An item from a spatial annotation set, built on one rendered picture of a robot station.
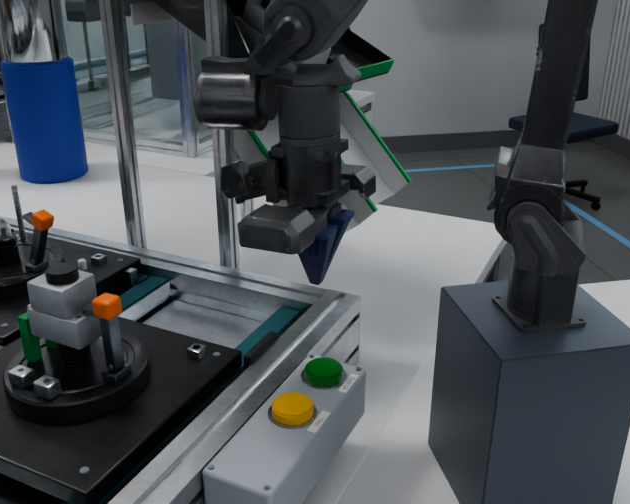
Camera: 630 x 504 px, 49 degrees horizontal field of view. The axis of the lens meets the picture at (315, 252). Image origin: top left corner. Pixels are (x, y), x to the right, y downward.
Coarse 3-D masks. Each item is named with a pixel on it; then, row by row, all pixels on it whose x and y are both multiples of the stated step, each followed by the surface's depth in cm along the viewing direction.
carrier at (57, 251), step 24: (0, 240) 90; (24, 240) 97; (48, 240) 104; (0, 264) 91; (24, 264) 91; (48, 264) 90; (120, 264) 96; (0, 288) 86; (24, 288) 87; (96, 288) 91; (0, 312) 84; (24, 312) 84; (0, 336) 79
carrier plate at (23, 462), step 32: (128, 320) 82; (0, 352) 76; (160, 352) 76; (224, 352) 76; (0, 384) 70; (160, 384) 70; (192, 384) 70; (0, 416) 65; (96, 416) 65; (128, 416) 65; (160, 416) 65; (0, 448) 61; (32, 448) 61; (64, 448) 61; (96, 448) 61; (128, 448) 61; (32, 480) 59; (64, 480) 58; (96, 480) 58
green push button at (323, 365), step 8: (312, 360) 74; (320, 360) 74; (328, 360) 74; (312, 368) 72; (320, 368) 72; (328, 368) 72; (336, 368) 72; (312, 376) 71; (320, 376) 71; (328, 376) 71; (336, 376) 71; (320, 384) 71; (328, 384) 71
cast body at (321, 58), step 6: (330, 48) 89; (318, 54) 88; (324, 54) 89; (306, 60) 88; (312, 60) 88; (318, 60) 89; (324, 60) 90; (282, 66) 90; (288, 66) 89; (294, 66) 89; (282, 72) 90; (288, 72) 90; (294, 72) 89
